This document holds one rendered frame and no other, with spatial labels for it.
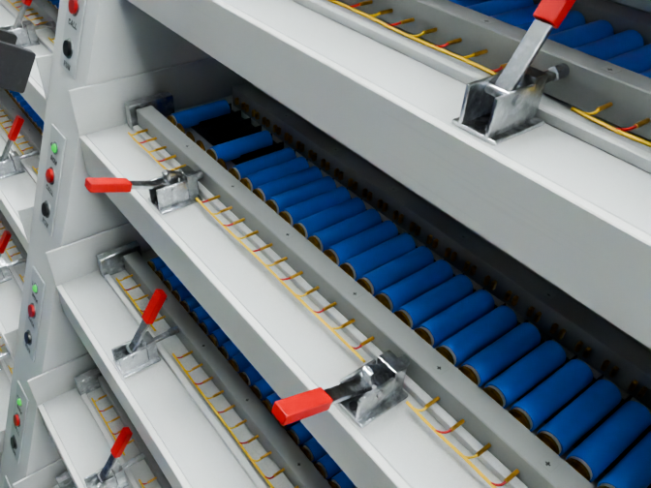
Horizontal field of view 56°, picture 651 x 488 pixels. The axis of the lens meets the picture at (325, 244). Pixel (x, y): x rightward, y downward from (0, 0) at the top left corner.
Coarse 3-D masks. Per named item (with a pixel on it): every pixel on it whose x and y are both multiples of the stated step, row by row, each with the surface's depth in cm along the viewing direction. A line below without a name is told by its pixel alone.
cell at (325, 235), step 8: (360, 216) 51; (368, 216) 51; (376, 216) 51; (336, 224) 50; (344, 224) 50; (352, 224) 50; (360, 224) 50; (368, 224) 51; (376, 224) 51; (320, 232) 49; (328, 232) 49; (336, 232) 49; (344, 232) 50; (352, 232) 50; (320, 240) 49; (328, 240) 49; (336, 240) 49
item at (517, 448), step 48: (192, 144) 58; (240, 192) 52; (240, 240) 49; (288, 240) 47; (288, 288) 45; (336, 288) 43; (384, 336) 40; (432, 384) 38; (480, 432) 36; (528, 432) 35; (528, 480) 34; (576, 480) 33
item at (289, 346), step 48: (96, 96) 62; (144, 96) 65; (192, 96) 69; (96, 144) 62; (144, 144) 62; (144, 192) 56; (192, 240) 50; (192, 288) 51; (240, 288) 46; (480, 288) 48; (240, 336) 46; (288, 336) 43; (336, 336) 43; (288, 384) 42; (336, 384) 40; (336, 432) 38; (384, 432) 37; (432, 432) 37; (384, 480) 36; (432, 480) 35; (480, 480) 35
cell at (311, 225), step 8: (352, 200) 53; (360, 200) 53; (328, 208) 52; (336, 208) 52; (344, 208) 52; (352, 208) 52; (360, 208) 53; (312, 216) 51; (320, 216) 51; (328, 216) 51; (336, 216) 51; (344, 216) 52; (352, 216) 52; (304, 224) 50; (312, 224) 50; (320, 224) 50; (328, 224) 51; (312, 232) 50
